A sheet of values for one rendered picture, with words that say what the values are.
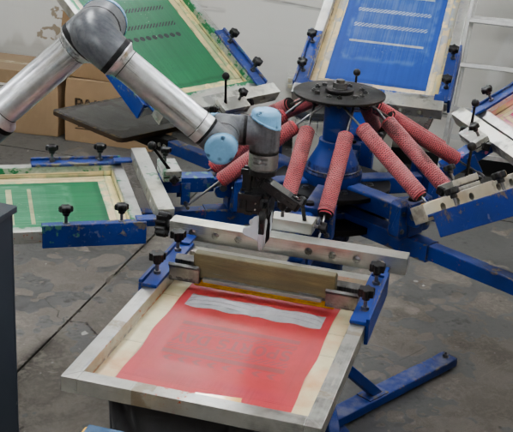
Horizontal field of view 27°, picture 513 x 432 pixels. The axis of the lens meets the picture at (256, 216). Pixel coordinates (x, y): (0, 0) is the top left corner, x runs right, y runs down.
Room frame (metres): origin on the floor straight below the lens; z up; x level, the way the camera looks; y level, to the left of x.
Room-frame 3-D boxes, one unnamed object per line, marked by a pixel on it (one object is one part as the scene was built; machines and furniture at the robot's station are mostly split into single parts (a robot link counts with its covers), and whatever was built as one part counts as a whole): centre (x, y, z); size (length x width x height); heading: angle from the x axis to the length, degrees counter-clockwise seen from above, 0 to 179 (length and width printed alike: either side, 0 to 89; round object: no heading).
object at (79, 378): (2.35, 0.02, 0.97); 0.79 x 0.58 x 0.04; 165
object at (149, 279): (2.65, 0.23, 0.98); 0.30 x 0.05 x 0.07; 165
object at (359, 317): (2.51, -0.31, 0.98); 0.30 x 0.05 x 0.07; 165
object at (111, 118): (3.84, 0.23, 0.91); 1.34 x 0.40 x 0.08; 45
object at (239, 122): (2.54, 0.09, 1.41); 0.11 x 0.11 x 0.08; 89
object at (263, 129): (2.56, -0.01, 1.41); 0.09 x 0.08 x 0.11; 89
